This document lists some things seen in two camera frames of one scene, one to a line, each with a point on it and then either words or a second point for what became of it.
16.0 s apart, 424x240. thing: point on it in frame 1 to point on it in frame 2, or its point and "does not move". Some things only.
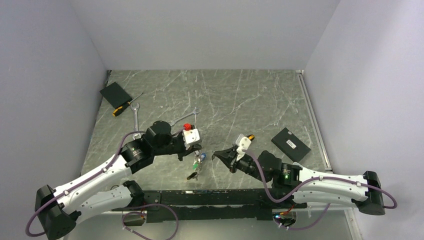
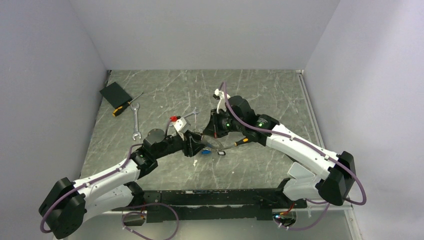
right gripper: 228,156 to 212,129
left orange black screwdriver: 117,111 does not move
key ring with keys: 197,160 to 212,142
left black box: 116,95 does not move
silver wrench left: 136,121 does not move
